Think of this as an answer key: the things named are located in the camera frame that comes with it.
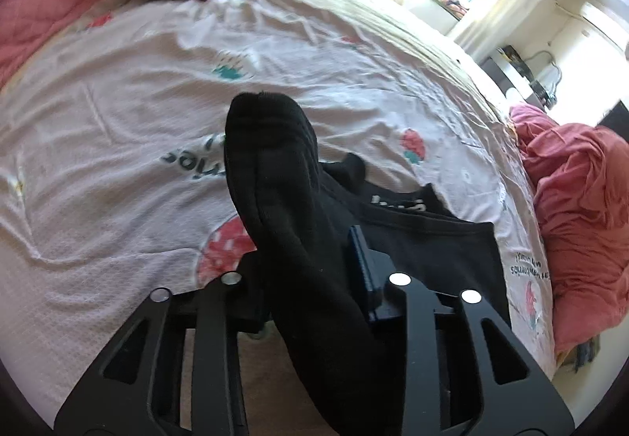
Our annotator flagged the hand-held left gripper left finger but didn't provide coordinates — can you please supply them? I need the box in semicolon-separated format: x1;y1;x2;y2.
53;259;270;436

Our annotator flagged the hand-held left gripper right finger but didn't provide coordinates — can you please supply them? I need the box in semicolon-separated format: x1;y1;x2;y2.
348;224;577;436

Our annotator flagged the black shirt with orange patches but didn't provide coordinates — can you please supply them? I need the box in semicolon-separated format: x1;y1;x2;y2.
223;91;513;436

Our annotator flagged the beige fluffy rug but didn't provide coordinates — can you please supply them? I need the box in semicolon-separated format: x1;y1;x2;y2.
235;330;296;436

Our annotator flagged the crumpled pink blanket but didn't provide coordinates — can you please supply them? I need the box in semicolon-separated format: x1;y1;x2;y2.
508;103;629;359

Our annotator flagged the printed pale bed sheet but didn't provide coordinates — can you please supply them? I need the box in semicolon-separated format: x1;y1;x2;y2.
0;0;557;419

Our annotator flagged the dark cluttered desk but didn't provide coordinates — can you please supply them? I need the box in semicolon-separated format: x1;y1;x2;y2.
479;44;562;111

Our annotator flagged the white cabinet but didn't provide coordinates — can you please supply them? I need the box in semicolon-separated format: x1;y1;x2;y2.
538;0;629;125

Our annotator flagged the pink quilted pillow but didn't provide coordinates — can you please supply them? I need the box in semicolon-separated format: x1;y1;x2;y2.
0;0;112;89

